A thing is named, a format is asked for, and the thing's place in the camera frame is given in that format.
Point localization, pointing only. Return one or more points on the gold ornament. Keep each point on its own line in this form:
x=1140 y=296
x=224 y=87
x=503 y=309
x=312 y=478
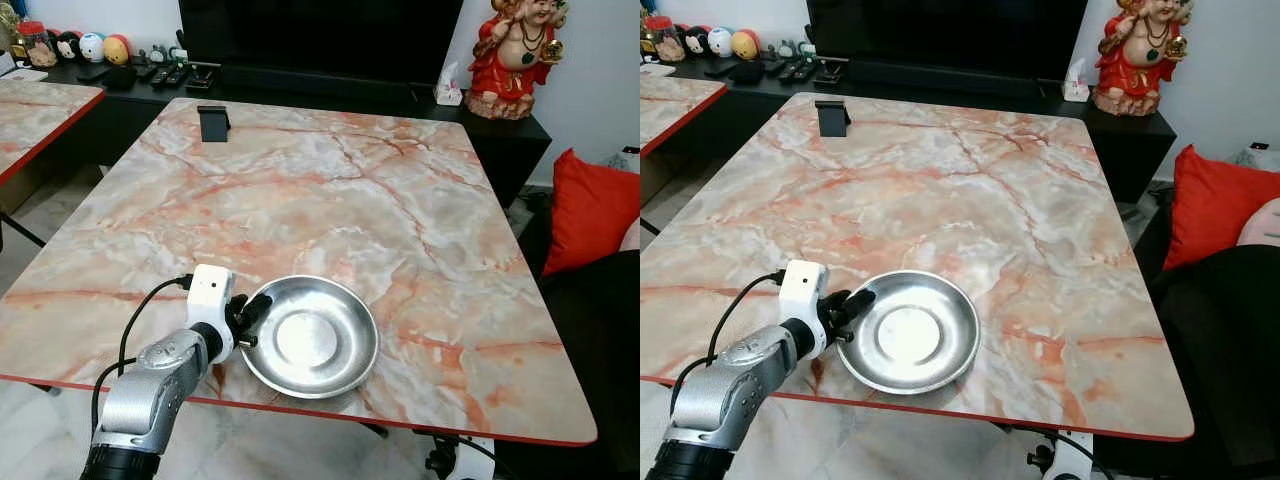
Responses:
x=8 y=25

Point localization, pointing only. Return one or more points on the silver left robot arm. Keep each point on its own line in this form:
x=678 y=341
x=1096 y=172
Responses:
x=725 y=385
x=150 y=390

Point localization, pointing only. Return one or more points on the black white round figurine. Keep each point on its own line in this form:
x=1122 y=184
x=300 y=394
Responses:
x=695 y=41
x=67 y=47

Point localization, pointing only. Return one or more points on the white tissue box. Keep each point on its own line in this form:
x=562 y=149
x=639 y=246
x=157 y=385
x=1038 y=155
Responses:
x=1077 y=85
x=449 y=88

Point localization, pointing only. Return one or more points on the red cushion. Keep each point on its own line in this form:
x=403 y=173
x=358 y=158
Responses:
x=1210 y=205
x=590 y=210

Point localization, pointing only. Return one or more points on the black sofa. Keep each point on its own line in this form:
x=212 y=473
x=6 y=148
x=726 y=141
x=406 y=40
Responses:
x=590 y=370
x=1220 y=350

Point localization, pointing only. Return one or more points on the red laughing Buddha statue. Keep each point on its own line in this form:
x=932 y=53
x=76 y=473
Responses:
x=1140 y=55
x=515 y=60

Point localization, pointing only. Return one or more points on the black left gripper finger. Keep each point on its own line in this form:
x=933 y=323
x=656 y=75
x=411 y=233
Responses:
x=260 y=305
x=860 y=300

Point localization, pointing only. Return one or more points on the black phone stand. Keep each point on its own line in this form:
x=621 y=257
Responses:
x=833 y=118
x=213 y=122

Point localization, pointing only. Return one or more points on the white paper sheet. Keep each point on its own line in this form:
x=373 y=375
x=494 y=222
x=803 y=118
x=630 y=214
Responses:
x=657 y=70
x=22 y=75

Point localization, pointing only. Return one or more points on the pink cushion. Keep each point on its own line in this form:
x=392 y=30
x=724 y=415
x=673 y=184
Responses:
x=1262 y=222
x=632 y=237

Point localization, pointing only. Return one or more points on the yellow orange round figurine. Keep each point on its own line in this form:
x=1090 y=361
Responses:
x=117 y=50
x=745 y=45

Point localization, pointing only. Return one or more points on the blue white round figurine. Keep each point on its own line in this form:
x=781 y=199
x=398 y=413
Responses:
x=719 y=42
x=91 y=47

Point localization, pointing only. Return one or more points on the black desk holder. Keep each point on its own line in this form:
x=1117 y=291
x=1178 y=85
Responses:
x=203 y=78
x=830 y=74

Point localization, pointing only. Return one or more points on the black remote control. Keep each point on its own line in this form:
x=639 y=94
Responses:
x=158 y=75
x=177 y=75
x=804 y=71
x=785 y=71

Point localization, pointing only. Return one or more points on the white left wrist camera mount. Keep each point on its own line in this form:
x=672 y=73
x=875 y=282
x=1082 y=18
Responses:
x=210 y=290
x=800 y=285

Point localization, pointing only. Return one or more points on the round steel plate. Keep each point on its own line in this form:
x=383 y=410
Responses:
x=310 y=340
x=908 y=335

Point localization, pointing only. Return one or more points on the black pouch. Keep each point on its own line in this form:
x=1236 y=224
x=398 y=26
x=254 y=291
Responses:
x=120 y=78
x=746 y=73

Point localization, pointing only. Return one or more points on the black flat television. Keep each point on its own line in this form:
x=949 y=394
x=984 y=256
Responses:
x=320 y=35
x=950 y=30

